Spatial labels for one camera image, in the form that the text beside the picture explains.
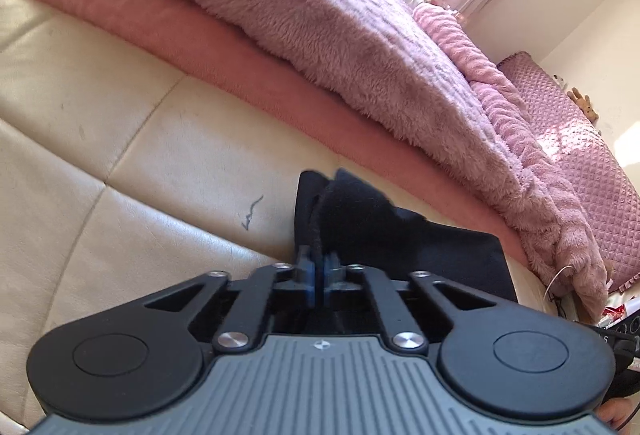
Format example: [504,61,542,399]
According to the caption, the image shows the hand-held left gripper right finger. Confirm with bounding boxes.
[322,252,502,356]

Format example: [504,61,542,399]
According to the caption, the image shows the cream leather bed frame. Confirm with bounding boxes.
[0,0,556,431]

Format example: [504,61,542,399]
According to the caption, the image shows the person's right hand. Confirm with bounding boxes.
[597,397,633,432]

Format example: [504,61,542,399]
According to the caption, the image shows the fluffy mauve blanket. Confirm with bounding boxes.
[46,0,608,323]

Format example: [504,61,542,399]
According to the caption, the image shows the pink ribbed blanket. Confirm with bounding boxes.
[412,2,608,316]

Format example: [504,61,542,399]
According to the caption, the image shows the black pants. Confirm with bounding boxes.
[292,168,518,303]

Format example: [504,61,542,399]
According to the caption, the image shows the pink bed sheet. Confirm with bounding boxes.
[0,0,533,268]

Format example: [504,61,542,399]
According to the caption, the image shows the pink quilted cover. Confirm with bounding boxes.
[497,51,640,288]

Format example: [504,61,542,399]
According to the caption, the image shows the brown teddy bear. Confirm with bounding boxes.
[567,87,601,122]

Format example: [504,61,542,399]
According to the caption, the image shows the white cable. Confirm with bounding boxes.
[545,265,576,301]

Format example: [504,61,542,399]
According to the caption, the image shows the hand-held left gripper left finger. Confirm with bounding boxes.
[142,245,317,356]

